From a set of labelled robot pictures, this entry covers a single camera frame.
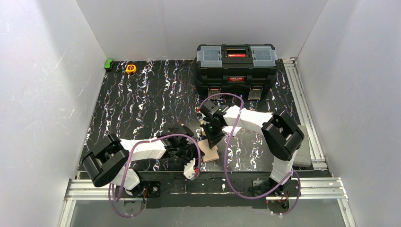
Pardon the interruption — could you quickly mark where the white credit card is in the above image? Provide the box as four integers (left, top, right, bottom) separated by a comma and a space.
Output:
222, 126, 241, 137

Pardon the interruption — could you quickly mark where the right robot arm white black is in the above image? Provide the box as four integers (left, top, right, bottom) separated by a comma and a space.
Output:
199, 100, 305, 190

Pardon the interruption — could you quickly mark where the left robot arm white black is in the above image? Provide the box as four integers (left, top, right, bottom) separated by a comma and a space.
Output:
80, 124, 204, 190

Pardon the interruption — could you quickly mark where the black toolbox with red label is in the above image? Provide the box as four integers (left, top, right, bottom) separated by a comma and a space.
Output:
194, 44, 283, 100

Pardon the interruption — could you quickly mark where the yellow tape measure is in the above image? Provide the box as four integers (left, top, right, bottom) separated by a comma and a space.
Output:
125, 64, 137, 74

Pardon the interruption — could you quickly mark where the grey rectangular box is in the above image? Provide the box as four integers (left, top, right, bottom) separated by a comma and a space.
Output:
293, 125, 312, 167

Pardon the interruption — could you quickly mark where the green small object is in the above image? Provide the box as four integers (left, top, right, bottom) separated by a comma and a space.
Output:
104, 59, 114, 71

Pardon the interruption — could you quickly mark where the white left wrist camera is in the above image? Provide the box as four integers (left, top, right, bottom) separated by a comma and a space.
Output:
183, 158, 199, 181

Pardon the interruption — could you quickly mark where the aluminium frame rail right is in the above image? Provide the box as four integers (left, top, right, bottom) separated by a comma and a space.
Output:
283, 58, 328, 171

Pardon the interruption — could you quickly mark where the aluminium frame rail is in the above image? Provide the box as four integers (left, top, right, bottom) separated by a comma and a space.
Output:
283, 58, 328, 171
60, 176, 356, 227

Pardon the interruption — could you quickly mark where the aluminium frame rail front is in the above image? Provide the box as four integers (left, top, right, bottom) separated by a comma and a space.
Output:
60, 176, 356, 227

